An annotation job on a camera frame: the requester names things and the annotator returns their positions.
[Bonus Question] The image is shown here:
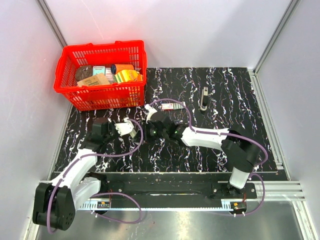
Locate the teal small box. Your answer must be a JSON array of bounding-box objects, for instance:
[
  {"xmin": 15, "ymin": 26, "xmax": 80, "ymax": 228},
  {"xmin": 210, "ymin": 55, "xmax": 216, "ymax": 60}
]
[{"xmin": 92, "ymin": 65, "xmax": 106, "ymax": 76}]

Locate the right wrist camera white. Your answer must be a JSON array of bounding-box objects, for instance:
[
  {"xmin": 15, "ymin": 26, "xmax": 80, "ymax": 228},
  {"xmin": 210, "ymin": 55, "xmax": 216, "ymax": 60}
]
[{"xmin": 144, "ymin": 104, "xmax": 158, "ymax": 122}]

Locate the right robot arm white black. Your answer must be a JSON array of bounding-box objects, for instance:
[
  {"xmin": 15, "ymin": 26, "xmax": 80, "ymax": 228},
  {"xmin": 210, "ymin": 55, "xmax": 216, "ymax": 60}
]
[{"xmin": 141, "ymin": 112, "xmax": 261, "ymax": 198}]

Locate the red plastic shopping basket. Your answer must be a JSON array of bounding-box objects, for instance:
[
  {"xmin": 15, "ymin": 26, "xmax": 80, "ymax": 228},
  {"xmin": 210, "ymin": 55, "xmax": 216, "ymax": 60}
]
[{"xmin": 53, "ymin": 40, "xmax": 148, "ymax": 111}]

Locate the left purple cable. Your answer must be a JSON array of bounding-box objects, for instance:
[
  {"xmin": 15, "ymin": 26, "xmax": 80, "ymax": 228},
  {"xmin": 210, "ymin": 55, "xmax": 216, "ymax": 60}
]
[{"xmin": 46, "ymin": 118, "xmax": 145, "ymax": 235}]

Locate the yellow orange snack box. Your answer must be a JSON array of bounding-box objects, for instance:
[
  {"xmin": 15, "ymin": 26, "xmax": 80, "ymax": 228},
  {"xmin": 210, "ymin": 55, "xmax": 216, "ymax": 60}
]
[{"xmin": 115, "ymin": 69, "xmax": 143, "ymax": 84}]

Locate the pale green stapler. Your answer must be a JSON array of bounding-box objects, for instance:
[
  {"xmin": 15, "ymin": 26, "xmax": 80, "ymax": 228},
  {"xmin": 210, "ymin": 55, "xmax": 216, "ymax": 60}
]
[{"xmin": 129, "ymin": 128, "xmax": 140, "ymax": 143}]

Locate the brown cardboard packet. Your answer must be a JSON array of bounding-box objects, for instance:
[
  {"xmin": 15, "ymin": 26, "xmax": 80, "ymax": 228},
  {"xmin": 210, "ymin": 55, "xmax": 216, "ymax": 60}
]
[{"xmin": 77, "ymin": 73, "xmax": 110, "ymax": 87}]

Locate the pink white small box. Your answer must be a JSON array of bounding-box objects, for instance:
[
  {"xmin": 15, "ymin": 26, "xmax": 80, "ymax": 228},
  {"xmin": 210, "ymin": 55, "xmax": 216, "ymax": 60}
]
[{"xmin": 105, "ymin": 67, "xmax": 114, "ymax": 82}]

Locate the brown round cookie pack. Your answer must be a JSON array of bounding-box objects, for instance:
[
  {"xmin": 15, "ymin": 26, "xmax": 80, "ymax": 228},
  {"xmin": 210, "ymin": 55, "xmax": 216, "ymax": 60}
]
[{"xmin": 75, "ymin": 65, "xmax": 93, "ymax": 82}]

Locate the orange can blue lid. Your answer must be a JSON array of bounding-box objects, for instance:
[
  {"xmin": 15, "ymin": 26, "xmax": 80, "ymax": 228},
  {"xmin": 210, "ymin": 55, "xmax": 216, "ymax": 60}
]
[{"xmin": 110, "ymin": 64, "xmax": 135, "ymax": 75}]

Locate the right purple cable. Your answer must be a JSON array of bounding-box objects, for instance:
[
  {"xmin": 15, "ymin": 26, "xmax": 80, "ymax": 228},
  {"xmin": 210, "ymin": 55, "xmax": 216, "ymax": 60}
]
[{"xmin": 146, "ymin": 98, "xmax": 269, "ymax": 216}]

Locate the purple cable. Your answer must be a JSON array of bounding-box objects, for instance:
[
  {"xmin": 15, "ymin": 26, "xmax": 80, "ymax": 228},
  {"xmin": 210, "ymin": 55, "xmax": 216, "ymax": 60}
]
[
  {"xmin": 46, "ymin": 118, "xmax": 145, "ymax": 235},
  {"xmin": 146, "ymin": 98, "xmax": 269, "ymax": 216}
]

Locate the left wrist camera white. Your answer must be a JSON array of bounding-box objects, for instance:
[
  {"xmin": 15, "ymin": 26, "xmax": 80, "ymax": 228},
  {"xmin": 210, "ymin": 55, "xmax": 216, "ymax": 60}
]
[{"xmin": 114, "ymin": 117, "xmax": 134, "ymax": 136}]

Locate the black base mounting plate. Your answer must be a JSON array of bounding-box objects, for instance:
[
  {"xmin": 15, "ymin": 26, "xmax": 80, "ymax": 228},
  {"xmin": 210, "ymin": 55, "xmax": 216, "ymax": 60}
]
[{"xmin": 74, "ymin": 172, "xmax": 258, "ymax": 210}]

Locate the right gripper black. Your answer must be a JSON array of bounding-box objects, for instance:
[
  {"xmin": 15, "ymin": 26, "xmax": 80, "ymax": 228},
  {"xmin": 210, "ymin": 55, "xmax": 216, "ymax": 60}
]
[{"xmin": 132, "ymin": 120, "xmax": 168, "ymax": 144}]

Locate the staple box red white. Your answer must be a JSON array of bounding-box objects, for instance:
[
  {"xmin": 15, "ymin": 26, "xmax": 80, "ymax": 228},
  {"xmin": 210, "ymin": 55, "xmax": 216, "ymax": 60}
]
[{"xmin": 161, "ymin": 102, "xmax": 186, "ymax": 111}]

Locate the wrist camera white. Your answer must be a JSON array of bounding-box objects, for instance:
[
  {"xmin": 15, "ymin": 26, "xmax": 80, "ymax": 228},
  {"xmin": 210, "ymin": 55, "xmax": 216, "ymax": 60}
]
[
  {"xmin": 114, "ymin": 117, "xmax": 134, "ymax": 136},
  {"xmin": 144, "ymin": 104, "xmax": 158, "ymax": 122}
]

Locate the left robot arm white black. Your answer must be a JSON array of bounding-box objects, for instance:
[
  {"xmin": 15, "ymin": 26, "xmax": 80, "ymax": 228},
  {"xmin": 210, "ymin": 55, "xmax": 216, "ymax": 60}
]
[{"xmin": 32, "ymin": 118, "xmax": 121, "ymax": 231}]

